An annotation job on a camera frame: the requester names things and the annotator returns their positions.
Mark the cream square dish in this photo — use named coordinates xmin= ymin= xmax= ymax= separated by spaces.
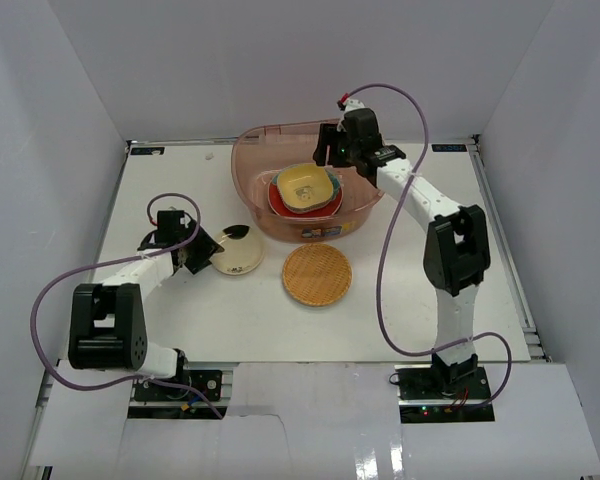
xmin=268 ymin=163 xmax=343 ymax=218

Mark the cream round plate black mark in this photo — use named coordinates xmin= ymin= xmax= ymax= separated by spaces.
xmin=211 ymin=224 xmax=265 ymax=276

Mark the yellow square dish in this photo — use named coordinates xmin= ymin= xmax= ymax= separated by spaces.
xmin=277 ymin=164 xmax=333 ymax=212

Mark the red and teal plate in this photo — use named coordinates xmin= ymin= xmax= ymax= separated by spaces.
xmin=268 ymin=174 xmax=343 ymax=218

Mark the round woven bamboo plate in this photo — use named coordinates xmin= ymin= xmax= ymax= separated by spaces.
xmin=282 ymin=243 xmax=353 ymax=307

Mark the purple square dish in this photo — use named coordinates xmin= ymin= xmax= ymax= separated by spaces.
xmin=327 ymin=171 xmax=341 ymax=198

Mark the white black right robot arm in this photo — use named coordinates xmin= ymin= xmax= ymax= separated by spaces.
xmin=313 ymin=102 xmax=491 ymax=399

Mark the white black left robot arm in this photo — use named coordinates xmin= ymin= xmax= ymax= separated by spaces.
xmin=68 ymin=210 xmax=223 ymax=399

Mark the pink translucent plastic bin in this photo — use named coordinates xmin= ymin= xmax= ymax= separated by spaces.
xmin=231 ymin=120 xmax=383 ymax=243

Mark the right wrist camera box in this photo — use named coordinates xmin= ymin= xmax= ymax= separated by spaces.
xmin=337 ymin=94 xmax=365 ymax=116

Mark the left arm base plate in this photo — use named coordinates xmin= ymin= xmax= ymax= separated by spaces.
xmin=132 ymin=368 xmax=225 ymax=406

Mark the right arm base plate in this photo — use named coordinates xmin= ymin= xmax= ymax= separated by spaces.
xmin=388 ymin=366 xmax=491 ymax=407

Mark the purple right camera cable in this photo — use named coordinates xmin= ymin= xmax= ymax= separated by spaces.
xmin=335 ymin=83 xmax=514 ymax=411

